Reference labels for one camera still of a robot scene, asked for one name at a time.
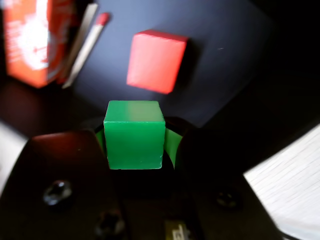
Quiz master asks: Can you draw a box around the black cardboard box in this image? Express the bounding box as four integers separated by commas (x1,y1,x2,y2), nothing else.
0,0,320,176

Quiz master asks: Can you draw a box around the orange matchbox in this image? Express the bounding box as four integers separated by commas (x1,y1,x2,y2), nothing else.
2,0,79,89

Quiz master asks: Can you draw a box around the green wooden cube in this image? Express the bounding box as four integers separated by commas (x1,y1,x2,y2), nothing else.
103,100,167,171

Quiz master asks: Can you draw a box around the matchstick with red head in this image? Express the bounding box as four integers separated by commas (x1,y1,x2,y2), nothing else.
61,12,111,90

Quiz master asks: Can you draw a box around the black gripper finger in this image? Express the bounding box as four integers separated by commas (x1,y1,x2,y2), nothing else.
0,128,131,240

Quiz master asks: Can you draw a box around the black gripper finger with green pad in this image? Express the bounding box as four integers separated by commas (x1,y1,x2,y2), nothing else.
163,116,286,240

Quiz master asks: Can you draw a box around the red wooden cube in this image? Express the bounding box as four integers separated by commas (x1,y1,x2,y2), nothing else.
126,29,189,95

